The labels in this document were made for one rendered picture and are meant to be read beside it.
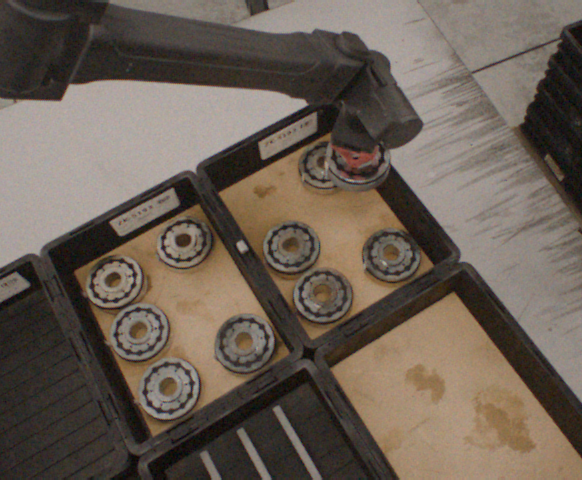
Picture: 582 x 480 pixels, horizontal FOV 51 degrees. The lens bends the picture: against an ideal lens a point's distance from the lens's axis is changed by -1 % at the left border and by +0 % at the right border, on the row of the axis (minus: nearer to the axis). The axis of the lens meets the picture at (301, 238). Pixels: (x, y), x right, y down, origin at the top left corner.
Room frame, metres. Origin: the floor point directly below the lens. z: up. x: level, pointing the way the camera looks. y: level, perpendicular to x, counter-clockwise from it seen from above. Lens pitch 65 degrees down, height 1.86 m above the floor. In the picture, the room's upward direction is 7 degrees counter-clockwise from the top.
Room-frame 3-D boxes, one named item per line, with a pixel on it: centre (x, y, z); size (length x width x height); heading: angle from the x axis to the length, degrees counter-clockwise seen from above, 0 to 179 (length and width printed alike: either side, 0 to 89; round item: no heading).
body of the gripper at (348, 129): (0.52, -0.11, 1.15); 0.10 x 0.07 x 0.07; 154
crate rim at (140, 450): (0.36, 0.23, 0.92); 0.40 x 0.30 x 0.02; 25
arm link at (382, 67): (0.52, -0.11, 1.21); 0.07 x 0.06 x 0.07; 19
